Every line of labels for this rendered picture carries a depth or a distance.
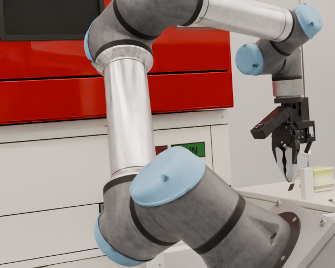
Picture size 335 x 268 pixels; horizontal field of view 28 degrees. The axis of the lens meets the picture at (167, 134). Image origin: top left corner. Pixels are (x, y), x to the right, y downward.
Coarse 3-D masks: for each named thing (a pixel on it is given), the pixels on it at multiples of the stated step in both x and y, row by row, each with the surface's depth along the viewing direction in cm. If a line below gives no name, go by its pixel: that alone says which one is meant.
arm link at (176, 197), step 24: (144, 168) 109; (168, 168) 101; (192, 168) 102; (144, 192) 101; (168, 192) 100; (192, 192) 100; (216, 192) 102; (144, 216) 105; (168, 216) 102; (192, 216) 101; (216, 216) 101; (168, 240) 107; (192, 240) 103
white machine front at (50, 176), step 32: (0, 128) 180; (32, 128) 184; (64, 128) 188; (96, 128) 192; (160, 128) 201; (192, 128) 206; (224, 128) 211; (0, 160) 180; (32, 160) 184; (64, 160) 188; (96, 160) 192; (224, 160) 212; (0, 192) 180; (32, 192) 184; (64, 192) 188; (96, 192) 192; (0, 224) 180; (32, 224) 184; (64, 224) 188; (0, 256) 180; (32, 256) 184; (64, 256) 188; (96, 256) 193
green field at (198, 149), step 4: (188, 144) 205; (192, 144) 206; (196, 144) 206; (200, 144) 207; (188, 148) 205; (192, 148) 206; (196, 148) 206; (200, 148) 207; (192, 152) 206; (196, 152) 207; (200, 152) 207
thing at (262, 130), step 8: (272, 112) 166; (280, 112) 163; (288, 112) 164; (264, 120) 164; (272, 120) 161; (280, 120) 163; (256, 128) 161; (264, 128) 160; (272, 128) 161; (256, 136) 162; (264, 136) 160
